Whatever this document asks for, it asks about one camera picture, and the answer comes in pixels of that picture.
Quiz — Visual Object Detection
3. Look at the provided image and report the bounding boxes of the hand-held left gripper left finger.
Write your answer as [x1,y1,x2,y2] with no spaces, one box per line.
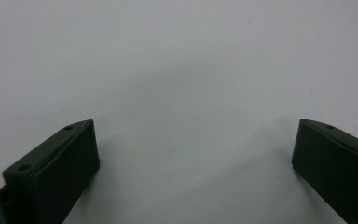
[0,119,101,224]

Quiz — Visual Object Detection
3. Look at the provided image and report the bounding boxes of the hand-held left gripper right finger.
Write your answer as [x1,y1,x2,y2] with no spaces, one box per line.
[291,118,358,224]

